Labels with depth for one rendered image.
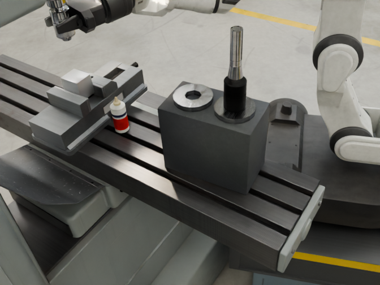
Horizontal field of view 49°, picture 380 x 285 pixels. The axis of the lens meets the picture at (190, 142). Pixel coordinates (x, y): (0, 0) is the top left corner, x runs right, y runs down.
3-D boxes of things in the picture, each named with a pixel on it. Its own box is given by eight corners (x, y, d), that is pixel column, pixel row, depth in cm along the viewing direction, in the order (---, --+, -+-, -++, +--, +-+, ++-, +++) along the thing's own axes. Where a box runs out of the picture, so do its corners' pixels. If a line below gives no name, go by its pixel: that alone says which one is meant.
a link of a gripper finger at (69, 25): (54, 23, 96) (77, 13, 99) (57, 35, 98) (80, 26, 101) (57, 25, 95) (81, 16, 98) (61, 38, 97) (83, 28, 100)
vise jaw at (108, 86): (86, 77, 123) (82, 65, 120) (118, 88, 118) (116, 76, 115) (72, 87, 119) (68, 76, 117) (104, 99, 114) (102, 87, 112)
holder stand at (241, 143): (186, 138, 111) (182, 74, 98) (264, 162, 103) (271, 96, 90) (164, 167, 103) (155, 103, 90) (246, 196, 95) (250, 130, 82)
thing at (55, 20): (79, 32, 102) (73, 9, 98) (67, 40, 99) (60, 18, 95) (65, 29, 104) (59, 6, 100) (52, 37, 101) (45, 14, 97)
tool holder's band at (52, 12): (73, 9, 98) (73, 5, 98) (60, 18, 95) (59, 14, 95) (59, 6, 100) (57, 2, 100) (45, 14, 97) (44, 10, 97)
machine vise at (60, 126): (112, 76, 136) (106, 46, 128) (149, 88, 129) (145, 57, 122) (31, 138, 114) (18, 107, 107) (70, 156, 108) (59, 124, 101)
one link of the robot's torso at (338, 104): (371, 127, 156) (358, 10, 128) (376, 165, 141) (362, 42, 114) (328, 132, 162) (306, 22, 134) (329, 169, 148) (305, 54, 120)
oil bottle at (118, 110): (121, 122, 118) (115, 90, 110) (132, 127, 116) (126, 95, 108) (112, 130, 115) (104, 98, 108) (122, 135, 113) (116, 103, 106)
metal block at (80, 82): (78, 86, 117) (73, 68, 113) (94, 92, 115) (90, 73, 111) (65, 96, 114) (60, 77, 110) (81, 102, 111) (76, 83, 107)
